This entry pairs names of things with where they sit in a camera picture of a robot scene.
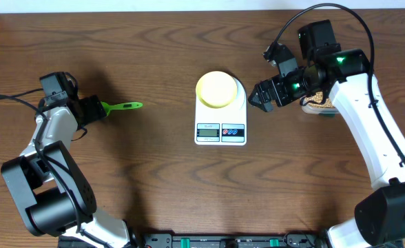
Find green plastic measuring spoon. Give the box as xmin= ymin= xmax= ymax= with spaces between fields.
xmin=101 ymin=101 xmax=143 ymax=116

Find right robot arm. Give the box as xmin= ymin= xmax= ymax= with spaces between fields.
xmin=249 ymin=20 xmax=405 ymax=247

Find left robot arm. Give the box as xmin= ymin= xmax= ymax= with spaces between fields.
xmin=1 ymin=96 xmax=137 ymax=247

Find white digital kitchen scale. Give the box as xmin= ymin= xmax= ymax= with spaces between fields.
xmin=194 ymin=77 xmax=247 ymax=146

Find yellow plastic bowl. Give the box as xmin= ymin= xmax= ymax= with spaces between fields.
xmin=196 ymin=71 xmax=238 ymax=109

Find clear plastic container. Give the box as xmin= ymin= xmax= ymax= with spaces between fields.
xmin=301 ymin=92 xmax=339 ymax=115

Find soybeans in container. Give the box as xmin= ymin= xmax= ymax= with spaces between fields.
xmin=304 ymin=92 xmax=334 ymax=109

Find green lid under container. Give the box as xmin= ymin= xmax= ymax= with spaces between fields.
xmin=319 ymin=113 xmax=335 ymax=118

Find right black cable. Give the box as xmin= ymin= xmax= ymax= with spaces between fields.
xmin=270 ymin=3 xmax=405 ymax=187

